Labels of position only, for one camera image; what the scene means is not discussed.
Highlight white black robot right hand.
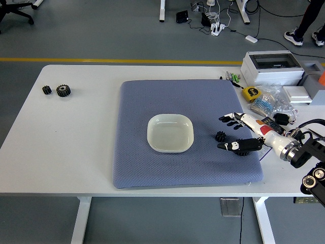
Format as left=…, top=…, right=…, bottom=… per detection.
left=216, top=112, right=293, bottom=157

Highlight white flat panel box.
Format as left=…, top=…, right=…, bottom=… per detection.
left=282, top=85, right=313, bottom=104

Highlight grey-blue box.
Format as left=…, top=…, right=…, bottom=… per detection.
left=304, top=74, right=325, bottom=105

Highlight metal floor outlet box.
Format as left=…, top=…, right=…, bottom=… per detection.
left=220, top=197, right=242, bottom=217

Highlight black adapter box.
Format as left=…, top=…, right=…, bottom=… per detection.
left=176, top=10, right=190, bottom=24

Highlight white barcode label card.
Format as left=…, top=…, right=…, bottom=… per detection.
left=258, top=146, right=272, bottom=161

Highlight bag of blue parts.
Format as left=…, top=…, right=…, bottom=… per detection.
left=250, top=93, right=277, bottom=116

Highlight clear bag of screws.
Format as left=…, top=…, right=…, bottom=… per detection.
left=258, top=85, right=295, bottom=112

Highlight black tweezers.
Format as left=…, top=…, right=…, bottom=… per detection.
left=308, top=128, right=325, bottom=140

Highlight yellow tape measure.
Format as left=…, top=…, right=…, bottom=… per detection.
left=241, top=86, right=262, bottom=103

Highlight green circuit board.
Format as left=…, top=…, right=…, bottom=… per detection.
left=294, top=197, right=319, bottom=204

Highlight green connector clips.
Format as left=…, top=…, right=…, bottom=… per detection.
left=225, top=71, right=241, bottom=82

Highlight grey foam block with hole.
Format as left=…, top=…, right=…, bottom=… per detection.
left=299, top=62, right=323, bottom=86

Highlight white table leg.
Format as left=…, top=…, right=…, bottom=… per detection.
left=70, top=196, right=92, bottom=244
left=252, top=197, right=276, bottom=244

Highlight white square dish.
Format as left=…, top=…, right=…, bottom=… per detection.
left=147, top=113, right=195, bottom=154

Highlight blue-grey textured mat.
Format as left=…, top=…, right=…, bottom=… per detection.
left=112, top=79, right=264, bottom=190

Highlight white power strip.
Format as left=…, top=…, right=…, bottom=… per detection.
left=210, top=22, right=228, bottom=36

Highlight person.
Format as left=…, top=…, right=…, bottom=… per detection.
left=283, top=0, right=325, bottom=47

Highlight white desk leg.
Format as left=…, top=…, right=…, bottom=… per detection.
left=236, top=0, right=251, bottom=25
left=159, top=0, right=167, bottom=22

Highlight black charger block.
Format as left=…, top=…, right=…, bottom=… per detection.
left=201, top=12, right=212, bottom=27

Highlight black office chair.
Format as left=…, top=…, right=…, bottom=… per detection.
left=0, top=0, right=35, bottom=34

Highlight black servo with wires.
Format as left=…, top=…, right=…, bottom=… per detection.
left=273, top=113, right=298, bottom=126

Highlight white electrical enclosure box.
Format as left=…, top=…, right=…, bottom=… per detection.
left=240, top=50, right=305, bottom=86

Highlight black floor cable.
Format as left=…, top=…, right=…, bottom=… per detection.
left=238, top=197, right=245, bottom=244

